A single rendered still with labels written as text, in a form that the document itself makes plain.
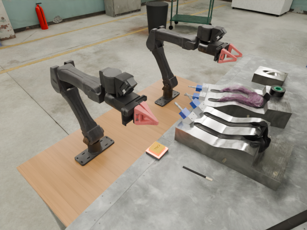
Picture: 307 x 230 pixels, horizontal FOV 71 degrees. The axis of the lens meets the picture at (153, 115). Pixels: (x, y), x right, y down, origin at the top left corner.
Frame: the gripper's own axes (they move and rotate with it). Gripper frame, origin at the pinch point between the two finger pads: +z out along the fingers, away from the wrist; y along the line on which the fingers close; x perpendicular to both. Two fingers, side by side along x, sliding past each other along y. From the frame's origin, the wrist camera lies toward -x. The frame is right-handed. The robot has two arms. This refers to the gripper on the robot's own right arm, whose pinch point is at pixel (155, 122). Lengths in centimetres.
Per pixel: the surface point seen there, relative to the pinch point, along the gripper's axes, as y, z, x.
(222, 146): 32.6, 12.8, 29.0
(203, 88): 75, -19, 33
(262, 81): 118, 5, 37
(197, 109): 48, -9, 29
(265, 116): 73, 20, 33
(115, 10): 387, -455, 120
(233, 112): 67, 4, 35
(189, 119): 36.8, -7.1, 27.2
